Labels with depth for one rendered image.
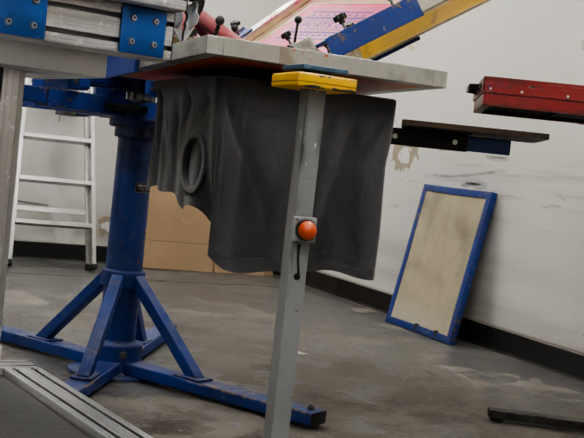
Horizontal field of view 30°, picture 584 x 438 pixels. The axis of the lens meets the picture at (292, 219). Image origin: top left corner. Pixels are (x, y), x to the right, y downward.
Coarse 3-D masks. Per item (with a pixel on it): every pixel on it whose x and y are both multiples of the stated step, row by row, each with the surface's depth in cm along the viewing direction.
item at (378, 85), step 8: (360, 80) 248; (368, 80) 247; (376, 80) 245; (360, 88) 266; (368, 88) 264; (376, 88) 262; (384, 88) 261; (392, 88) 259; (400, 88) 257; (408, 88) 255
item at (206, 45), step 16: (176, 48) 241; (192, 48) 232; (208, 48) 224; (224, 48) 226; (240, 48) 227; (256, 48) 228; (272, 48) 230; (288, 48) 231; (144, 64) 263; (160, 64) 256; (272, 64) 234; (288, 64) 232; (320, 64) 235; (336, 64) 236; (352, 64) 238; (368, 64) 240; (384, 64) 241; (400, 64) 243; (384, 80) 244; (400, 80) 243; (416, 80) 245; (432, 80) 246
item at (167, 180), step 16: (160, 80) 274; (176, 80) 261; (192, 80) 251; (208, 80) 241; (160, 96) 275; (176, 96) 262; (192, 96) 250; (208, 96) 243; (160, 112) 275; (176, 112) 263; (192, 112) 249; (208, 112) 241; (160, 128) 276; (176, 128) 263; (192, 128) 249; (208, 128) 241; (160, 144) 276; (176, 144) 264; (192, 144) 252; (208, 144) 240; (160, 160) 273; (176, 160) 264; (192, 160) 251; (208, 160) 240; (160, 176) 272; (176, 176) 263; (192, 176) 248; (208, 176) 241; (176, 192) 261; (192, 192) 245; (208, 192) 242; (208, 208) 243
